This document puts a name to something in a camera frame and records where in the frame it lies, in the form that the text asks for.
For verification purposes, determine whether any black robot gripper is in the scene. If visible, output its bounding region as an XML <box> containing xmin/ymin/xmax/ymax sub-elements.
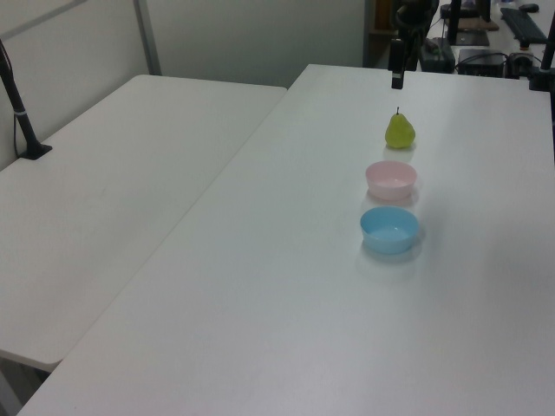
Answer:
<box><xmin>388</xmin><ymin>0</ymin><xmax>439</xmax><ymax>90</ymax></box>

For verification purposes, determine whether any green pear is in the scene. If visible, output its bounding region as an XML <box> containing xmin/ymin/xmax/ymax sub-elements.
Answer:
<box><xmin>385</xmin><ymin>107</ymin><xmax>417</xmax><ymax>151</ymax></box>

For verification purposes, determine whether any pink plastic bowl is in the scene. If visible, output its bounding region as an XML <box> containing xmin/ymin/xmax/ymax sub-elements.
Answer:
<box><xmin>364</xmin><ymin>160</ymin><xmax>418</xmax><ymax>201</ymax></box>

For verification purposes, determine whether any blue plastic bowl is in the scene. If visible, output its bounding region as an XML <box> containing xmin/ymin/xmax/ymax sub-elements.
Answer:
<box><xmin>359</xmin><ymin>206</ymin><xmax>420</xmax><ymax>255</ymax></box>

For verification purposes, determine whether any black and green device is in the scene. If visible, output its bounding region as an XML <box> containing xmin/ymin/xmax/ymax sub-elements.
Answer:
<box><xmin>417</xmin><ymin>37</ymin><xmax>455</xmax><ymax>72</ymax></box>

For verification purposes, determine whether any black monitor stand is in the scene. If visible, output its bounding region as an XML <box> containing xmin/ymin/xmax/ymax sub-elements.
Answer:
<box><xmin>447</xmin><ymin>0</ymin><xmax>464</xmax><ymax>45</ymax></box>

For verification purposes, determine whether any black flat pad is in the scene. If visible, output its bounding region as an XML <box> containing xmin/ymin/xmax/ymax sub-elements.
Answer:
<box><xmin>454</xmin><ymin>29</ymin><xmax>492</xmax><ymax>47</ymax></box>

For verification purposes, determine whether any black electronics box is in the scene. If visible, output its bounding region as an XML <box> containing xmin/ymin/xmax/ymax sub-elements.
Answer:
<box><xmin>457</xmin><ymin>48</ymin><xmax>507</xmax><ymax>75</ymax></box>

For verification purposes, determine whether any brown wooden board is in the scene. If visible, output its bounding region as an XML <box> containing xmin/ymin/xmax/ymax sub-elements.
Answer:
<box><xmin>458</xmin><ymin>16</ymin><xmax>500</xmax><ymax>32</ymax></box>

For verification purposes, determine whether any grey device with orange knob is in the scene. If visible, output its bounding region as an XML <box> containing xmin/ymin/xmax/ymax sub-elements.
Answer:
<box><xmin>506</xmin><ymin>41</ymin><xmax>533</xmax><ymax>80</ymax></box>

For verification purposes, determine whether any black keyboard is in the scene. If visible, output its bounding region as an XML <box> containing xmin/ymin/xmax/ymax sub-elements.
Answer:
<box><xmin>499</xmin><ymin>7</ymin><xmax>548</xmax><ymax>43</ymax></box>

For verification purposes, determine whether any black clamp stand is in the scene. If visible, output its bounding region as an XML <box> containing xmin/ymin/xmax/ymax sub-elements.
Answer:
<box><xmin>527</xmin><ymin>24</ymin><xmax>555</xmax><ymax>93</ymax></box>

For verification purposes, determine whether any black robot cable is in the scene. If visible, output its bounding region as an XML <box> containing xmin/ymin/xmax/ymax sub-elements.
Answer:
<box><xmin>406</xmin><ymin>23</ymin><xmax>430</xmax><ymax>73</ymax></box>

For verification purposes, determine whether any black camera pole with base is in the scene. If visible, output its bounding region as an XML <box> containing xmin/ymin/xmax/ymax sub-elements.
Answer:
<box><xmin>0</xmin><ymin>38</ymin><xmax>54</xmax><ymax>162</ymax></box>

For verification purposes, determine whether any thin black pole cable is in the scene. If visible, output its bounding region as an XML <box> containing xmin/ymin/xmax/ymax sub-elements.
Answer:
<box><xmin>0</xmin><ymin>39</ymin><xmax>22</xmax><ymax>158</ymax></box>

